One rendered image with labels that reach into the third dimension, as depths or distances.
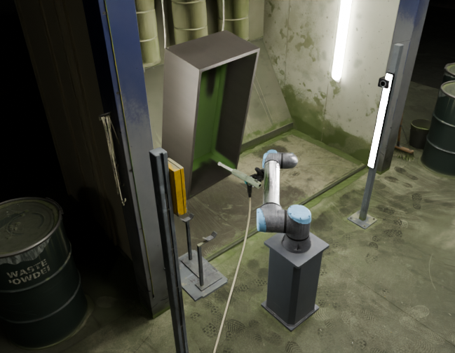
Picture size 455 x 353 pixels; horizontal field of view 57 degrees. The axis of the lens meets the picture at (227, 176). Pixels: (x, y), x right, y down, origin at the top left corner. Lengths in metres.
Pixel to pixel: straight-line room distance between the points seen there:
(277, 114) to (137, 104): 3.21
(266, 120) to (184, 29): 1.56
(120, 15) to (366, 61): 2.97
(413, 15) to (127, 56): 2.79
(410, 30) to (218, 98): 1.83
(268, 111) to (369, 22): 1.55
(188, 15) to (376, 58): 1.86
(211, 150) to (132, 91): 1.87
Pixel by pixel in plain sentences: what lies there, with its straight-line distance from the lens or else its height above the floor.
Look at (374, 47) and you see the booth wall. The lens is 4.50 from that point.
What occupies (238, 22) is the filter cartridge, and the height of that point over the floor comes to 1.47.
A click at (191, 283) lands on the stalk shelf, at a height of 0.79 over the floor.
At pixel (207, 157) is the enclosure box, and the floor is 0.52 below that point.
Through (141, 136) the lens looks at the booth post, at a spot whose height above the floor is 1.46.
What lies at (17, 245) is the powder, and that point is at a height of 0.86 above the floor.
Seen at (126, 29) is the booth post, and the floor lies 2.03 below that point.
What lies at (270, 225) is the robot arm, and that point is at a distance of 2.65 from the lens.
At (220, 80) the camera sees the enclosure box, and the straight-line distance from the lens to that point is 3.58.
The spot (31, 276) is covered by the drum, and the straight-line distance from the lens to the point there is 2.85.
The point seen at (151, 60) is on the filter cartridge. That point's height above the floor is 1.31.
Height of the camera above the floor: 2.55
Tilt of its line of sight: 34 degrees down
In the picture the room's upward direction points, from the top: 1 degrees counter-clockwise
